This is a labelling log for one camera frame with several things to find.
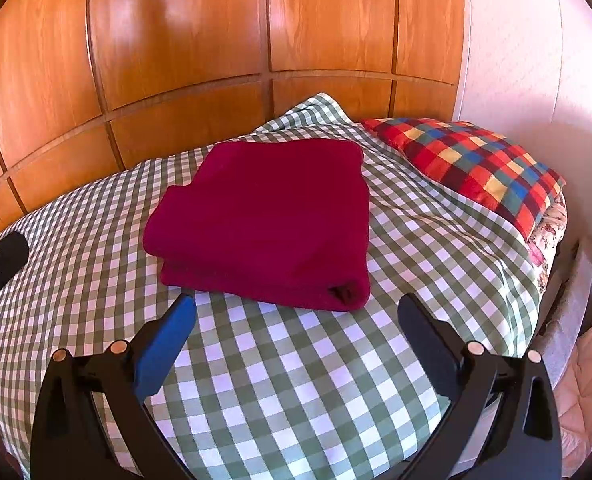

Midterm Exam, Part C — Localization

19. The dark red sweater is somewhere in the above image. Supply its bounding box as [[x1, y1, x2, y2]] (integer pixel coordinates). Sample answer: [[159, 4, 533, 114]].
[[143, 139, 373, 313]]

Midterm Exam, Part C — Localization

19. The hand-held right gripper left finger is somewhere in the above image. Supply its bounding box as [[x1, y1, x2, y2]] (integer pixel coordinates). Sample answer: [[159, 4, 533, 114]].
[[28, 294, 197, 480]]

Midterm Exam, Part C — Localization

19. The multicoloured checked pillow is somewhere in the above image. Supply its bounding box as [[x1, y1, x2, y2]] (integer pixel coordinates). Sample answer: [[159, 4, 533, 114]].
[[360, 117, 566, 240]]

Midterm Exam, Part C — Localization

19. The green checked bedsheet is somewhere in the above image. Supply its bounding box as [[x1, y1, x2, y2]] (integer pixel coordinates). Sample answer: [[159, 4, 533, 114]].
[[0, 92, 549, 480]]

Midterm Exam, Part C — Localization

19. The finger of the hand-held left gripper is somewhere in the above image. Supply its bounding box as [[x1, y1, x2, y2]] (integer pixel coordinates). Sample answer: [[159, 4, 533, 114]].
[[0, 230, 31, 311]]

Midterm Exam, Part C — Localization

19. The grey upholstered bed frame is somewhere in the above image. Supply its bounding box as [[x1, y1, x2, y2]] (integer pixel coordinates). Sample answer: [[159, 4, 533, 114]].
[[528, 237, 592, 391]]

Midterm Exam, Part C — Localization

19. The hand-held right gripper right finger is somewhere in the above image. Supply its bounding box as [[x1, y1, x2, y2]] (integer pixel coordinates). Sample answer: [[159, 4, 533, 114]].
[[398, 292, 562, 480]]

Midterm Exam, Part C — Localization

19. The wooden panelled wardrobe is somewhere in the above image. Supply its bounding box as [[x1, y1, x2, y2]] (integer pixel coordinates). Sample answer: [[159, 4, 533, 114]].
[[0, 0, 466, 246]]

